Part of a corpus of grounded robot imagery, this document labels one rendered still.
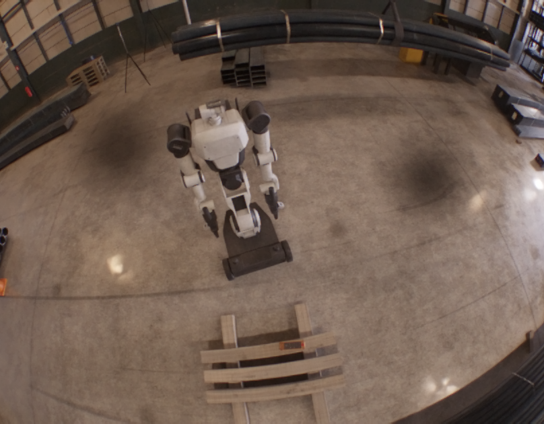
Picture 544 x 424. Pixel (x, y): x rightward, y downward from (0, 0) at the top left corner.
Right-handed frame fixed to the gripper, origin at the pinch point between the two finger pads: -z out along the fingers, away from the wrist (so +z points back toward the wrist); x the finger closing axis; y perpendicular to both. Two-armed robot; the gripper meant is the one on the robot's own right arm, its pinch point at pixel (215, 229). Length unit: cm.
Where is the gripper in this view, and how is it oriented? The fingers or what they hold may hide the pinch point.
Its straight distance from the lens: 176.2
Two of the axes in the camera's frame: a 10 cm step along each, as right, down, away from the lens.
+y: 9.5, -2.9, 1.1
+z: -1.3, -6.9, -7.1
